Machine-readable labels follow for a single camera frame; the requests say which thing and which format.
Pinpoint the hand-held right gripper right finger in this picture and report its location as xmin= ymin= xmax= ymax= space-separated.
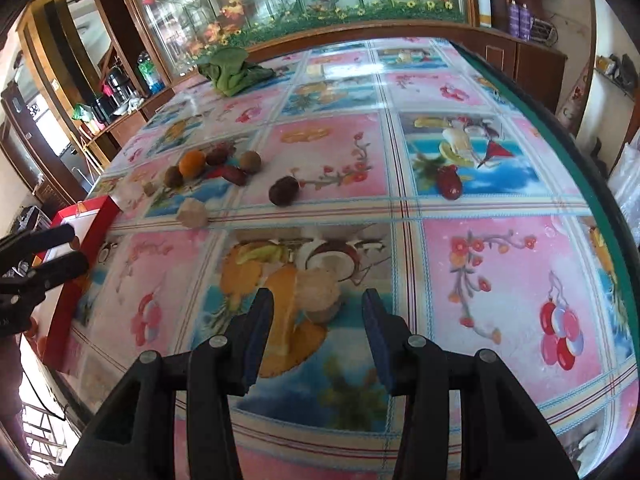
xmin=362 ymin=288 xmax=581 ymax=480

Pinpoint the dark purple passion fruit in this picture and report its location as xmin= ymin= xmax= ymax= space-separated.
xmin=268 ymin=176 xmax=301 ymax=207

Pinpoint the black thermos jug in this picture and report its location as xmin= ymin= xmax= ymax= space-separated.
xmin=106 ymin=67 xmax=132 ymax=108

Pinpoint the fruit printed plastic tablecloth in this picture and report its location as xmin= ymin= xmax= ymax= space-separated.
xmin=47 ymin=37 xmax=632 ymax=480

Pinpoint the orange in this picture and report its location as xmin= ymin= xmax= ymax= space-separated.
xmin=178 ymin=150 xmax=207 ymax=179

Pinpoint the red cardboard box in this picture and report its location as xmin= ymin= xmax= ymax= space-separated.
xmin=31 ymin=196 xmax=121 ymax=375

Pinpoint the wooden cabinet with painted glass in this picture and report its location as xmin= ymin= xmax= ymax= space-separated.
xmin=82 ymin=0 xmax=568 ymax=161

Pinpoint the pale garlic bulb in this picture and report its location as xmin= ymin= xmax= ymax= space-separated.
xmin=115 ymin=182 xmax=146 ymax=211

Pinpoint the wire basket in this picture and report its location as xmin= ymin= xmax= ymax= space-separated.
xmin=530 ymin=17 xmax=559 ymax=47

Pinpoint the dark red date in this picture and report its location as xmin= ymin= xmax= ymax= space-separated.
xmin=437 ymin=166 xmax=462 ymax=201

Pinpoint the red lychee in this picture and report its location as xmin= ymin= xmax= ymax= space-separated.
xmin=205 ymin=142 xmax=237 ymax=167

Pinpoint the green and blue plastic bottle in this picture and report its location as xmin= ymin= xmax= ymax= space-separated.
xmin=136 ymin=51 xmax=167 ymax=95

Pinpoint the green leafy vegetable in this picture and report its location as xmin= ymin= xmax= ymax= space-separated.
xmin=195 ymin=46 xmax=276 ymax=97

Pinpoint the red chili pepper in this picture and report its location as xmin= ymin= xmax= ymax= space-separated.
xmin=206 ymin=165 xmax=249 ymax=187

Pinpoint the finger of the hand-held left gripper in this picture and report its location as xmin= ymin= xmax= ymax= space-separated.
xmin=0 ymin=223 xmax=80 ymax=264
xmin=27 ymin=252 xmax=90 ymax=295

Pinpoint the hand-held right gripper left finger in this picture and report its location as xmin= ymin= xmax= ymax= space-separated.
xmin=60 ymin=288 xmax=275 ymax=480

